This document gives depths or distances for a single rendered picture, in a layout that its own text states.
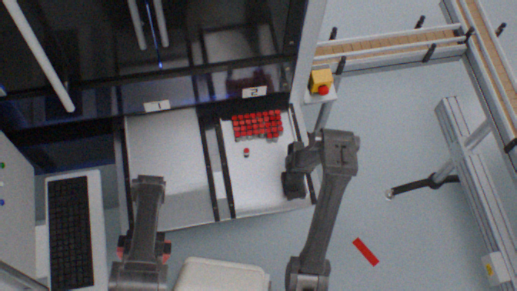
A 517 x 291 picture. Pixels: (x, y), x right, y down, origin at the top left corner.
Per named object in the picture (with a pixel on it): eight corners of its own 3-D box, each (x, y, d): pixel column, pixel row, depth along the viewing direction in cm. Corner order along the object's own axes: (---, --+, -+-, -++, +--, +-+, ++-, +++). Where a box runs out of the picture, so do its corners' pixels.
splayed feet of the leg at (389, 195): (381, 188, 283) (388, 179, 270) (468, 174, 289) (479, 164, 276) (385, 203, 280) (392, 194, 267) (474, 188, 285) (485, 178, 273)
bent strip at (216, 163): (211, 162, 190) (210, 155, 185) (219, 161, 190) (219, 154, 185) (217, 199, 184) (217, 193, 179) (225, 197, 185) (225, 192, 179)
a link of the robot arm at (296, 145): (287, 162, 160) (315, 165, 161) (288, 130, 166) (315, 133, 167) (279, 180, 170) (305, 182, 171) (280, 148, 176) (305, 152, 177)
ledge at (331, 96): (296, 75, 209) (296, 72, 208) (328, 70, 211) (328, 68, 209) (304, 105, 204) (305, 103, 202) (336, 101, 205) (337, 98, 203)
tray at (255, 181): (220, 122, 197) (220, 118, 194) (288, 112, 200) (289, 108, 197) (235, 209, 183) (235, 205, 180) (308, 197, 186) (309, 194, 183)
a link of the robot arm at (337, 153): (323, 152, 114) (368, 158, 115) (315, 122, 126) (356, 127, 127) (285, 299, 137) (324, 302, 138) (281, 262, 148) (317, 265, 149)
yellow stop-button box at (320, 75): (307, 77, 197) (309, 66, 191) (325, 74, 198) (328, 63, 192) (311, 94, 194) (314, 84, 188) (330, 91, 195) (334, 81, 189)
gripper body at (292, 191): (299, 171, 181) (301, 161, 174) (306, 199, 176) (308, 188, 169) (280, 174, 180) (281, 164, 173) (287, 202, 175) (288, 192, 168)
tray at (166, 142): (124, 111, 197) (122, 106, 194) (194, 101, 200) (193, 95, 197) (132, 196, 183) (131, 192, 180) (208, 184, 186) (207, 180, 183)
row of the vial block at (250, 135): (234, 138, 194) (234, 132, 190) (281, 131, 196) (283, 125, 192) (235, 143, 193) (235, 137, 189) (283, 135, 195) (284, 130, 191)
